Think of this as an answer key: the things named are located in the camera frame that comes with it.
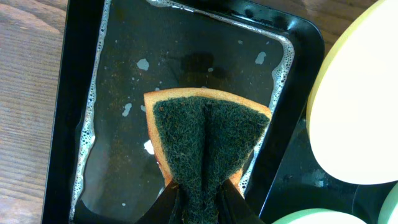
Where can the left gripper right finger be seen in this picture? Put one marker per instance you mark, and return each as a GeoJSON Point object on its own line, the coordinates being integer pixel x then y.
{"type": "Point", "coordinates": [232, 208]}

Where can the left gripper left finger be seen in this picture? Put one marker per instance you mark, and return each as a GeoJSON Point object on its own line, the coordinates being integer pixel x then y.
{"type": "Point", "coordinates": [166, 209]}

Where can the orange green scrub sponge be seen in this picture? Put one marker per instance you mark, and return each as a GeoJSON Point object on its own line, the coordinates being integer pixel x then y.
{"type": "Point", "coordinates": [202, 138]}

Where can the yellow plate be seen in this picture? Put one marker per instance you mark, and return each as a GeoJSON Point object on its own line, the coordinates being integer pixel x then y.
{"type": "Point", "coordinates": [352, 108]}

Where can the light green plate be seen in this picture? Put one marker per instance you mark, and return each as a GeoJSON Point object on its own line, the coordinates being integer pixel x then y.
{"type": "Point", "coordinates": [389, 210]}

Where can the round black serving tray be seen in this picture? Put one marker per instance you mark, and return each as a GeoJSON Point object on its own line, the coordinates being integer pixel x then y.
{"type": "Point", "coordinates": [300, 183]}

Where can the black rectangular soapy water tray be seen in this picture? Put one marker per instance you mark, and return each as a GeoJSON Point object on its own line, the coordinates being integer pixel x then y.
{"type": "Point", "coordinates": [101, 169]}

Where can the light blue plate front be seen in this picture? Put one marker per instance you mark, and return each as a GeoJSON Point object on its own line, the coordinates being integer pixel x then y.
{"type": "Point", "coordinates": [319, 216]}

